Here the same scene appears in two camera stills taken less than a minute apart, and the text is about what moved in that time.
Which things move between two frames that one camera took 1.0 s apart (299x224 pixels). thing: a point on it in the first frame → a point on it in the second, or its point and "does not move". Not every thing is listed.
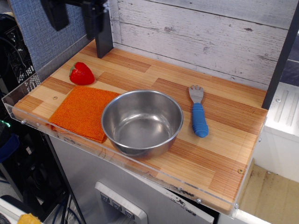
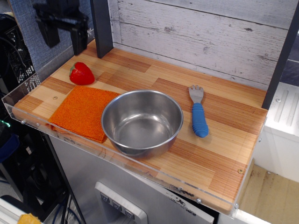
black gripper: [93, 13] → [51, 15]
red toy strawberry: [80, 74] does not move
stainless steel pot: [142, 123] does not move
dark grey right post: [283, 59] does not move
